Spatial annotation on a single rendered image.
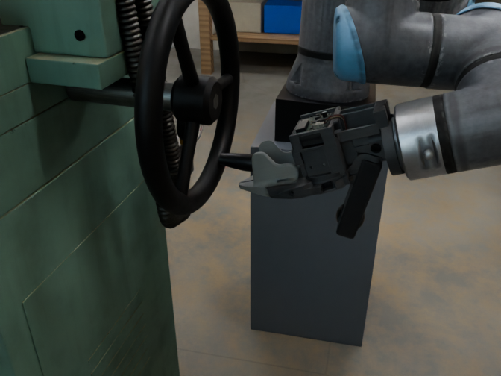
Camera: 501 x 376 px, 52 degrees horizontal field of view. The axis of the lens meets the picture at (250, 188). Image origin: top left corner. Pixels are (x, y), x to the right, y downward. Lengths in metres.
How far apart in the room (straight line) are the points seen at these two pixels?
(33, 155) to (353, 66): 0.40
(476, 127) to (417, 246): 1.28
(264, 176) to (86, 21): 0.27
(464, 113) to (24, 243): 0.53
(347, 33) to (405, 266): 1.19
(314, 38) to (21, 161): 0.69
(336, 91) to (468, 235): 0.98
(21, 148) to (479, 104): 0.51
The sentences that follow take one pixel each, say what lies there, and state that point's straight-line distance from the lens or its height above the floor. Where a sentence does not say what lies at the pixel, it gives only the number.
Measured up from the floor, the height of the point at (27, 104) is 0.82.
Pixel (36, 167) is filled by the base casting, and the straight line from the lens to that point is 0.68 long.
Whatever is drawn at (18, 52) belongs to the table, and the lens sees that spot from 0.65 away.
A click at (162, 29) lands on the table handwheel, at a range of 0.53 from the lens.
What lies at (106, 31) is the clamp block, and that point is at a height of 0.90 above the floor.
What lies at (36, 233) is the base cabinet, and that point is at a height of 0.66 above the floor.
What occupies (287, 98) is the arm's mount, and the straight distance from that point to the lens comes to 1.14.
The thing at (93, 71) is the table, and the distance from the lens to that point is 0.60.
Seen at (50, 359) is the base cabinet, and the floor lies 0.47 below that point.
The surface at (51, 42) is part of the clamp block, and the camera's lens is 0.65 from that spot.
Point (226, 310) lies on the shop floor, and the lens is 1.51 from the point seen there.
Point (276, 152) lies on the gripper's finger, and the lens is 0.67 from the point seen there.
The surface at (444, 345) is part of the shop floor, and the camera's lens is 1.51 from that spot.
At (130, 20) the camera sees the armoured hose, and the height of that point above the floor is 0.91.
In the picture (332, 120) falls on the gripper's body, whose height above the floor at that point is 0.80.
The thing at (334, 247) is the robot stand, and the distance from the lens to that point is 1.24.
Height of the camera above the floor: 1.03
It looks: 29 degrees down
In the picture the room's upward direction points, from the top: straight up
